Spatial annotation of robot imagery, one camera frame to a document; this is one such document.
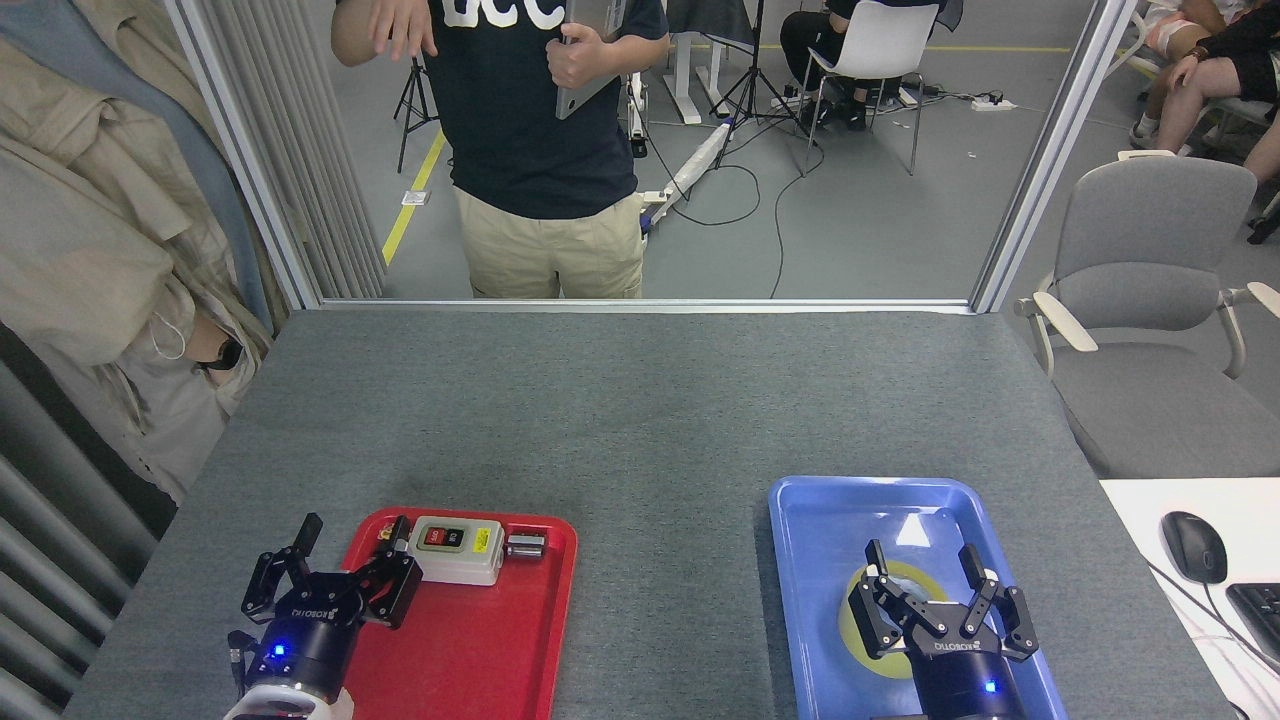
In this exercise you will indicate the silver frame post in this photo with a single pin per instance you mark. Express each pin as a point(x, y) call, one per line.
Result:
point(240, 150)
point(1050, 160)

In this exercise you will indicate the black keyboard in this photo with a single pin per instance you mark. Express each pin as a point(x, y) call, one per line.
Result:
point(1262, 620)

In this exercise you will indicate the black wrist watch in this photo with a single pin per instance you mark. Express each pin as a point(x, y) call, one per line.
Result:
point(225, 355)

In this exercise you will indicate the white power strip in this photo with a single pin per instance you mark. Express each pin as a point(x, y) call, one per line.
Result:
point(993, 103)

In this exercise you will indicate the standing person's left hand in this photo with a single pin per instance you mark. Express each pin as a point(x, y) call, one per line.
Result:
point(575, 60)

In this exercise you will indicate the silver frame rail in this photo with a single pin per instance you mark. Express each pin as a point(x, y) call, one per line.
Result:
point(650, 306)

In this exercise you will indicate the white plastic chair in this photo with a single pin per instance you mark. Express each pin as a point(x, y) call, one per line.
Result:
point(880, 40)

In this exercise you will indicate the standing person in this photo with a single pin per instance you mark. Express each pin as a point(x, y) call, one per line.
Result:
point(540, 140)
point(90, 250)

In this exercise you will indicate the beige switch box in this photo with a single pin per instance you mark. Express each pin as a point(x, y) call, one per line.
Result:
point(460, 562)

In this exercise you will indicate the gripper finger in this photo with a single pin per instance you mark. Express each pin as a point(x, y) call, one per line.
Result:
point(880, 615)
point(395, 590)
point(1005, 620)
point(275, 580)

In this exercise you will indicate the grey laptop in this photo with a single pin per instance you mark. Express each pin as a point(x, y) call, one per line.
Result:
point(595, 12)

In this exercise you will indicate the black computer mouse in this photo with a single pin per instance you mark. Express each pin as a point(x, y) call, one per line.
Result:
point(1195, 548)

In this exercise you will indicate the white table leg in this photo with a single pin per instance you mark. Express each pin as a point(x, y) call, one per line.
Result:
point(685, 80)

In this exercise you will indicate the red plastic tray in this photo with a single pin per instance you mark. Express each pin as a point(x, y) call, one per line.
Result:
point(480, 650)

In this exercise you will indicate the standing person's right hand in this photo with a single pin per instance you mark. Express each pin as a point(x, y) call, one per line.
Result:
point(405, 28)

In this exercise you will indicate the blue plastic tray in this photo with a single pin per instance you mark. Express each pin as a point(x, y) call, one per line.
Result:
point(810, 640)

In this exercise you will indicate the white desk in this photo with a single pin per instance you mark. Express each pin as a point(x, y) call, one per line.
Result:
point(1150, 620)

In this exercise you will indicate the grey office chair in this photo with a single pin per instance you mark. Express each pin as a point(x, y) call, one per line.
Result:
point(1150, 250)

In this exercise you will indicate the seated person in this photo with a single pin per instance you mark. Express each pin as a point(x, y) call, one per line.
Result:
point(805, 40)
point(1175, 25)
point(1220, 80)

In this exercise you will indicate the small silver black cylinder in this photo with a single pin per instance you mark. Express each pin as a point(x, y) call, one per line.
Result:
point(525, 546)

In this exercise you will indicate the yellow tape roll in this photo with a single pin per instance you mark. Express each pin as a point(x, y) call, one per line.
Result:
point(875, 668)

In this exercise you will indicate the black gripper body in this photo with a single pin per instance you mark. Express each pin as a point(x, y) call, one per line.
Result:
point(305, 640)
point(965, 680)

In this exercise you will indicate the grey folding partition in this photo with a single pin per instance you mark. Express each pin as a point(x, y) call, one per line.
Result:
point(300, 150)

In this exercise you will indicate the black tripod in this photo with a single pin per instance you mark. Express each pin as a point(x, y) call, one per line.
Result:
point(757, 60)
point(412, 100)

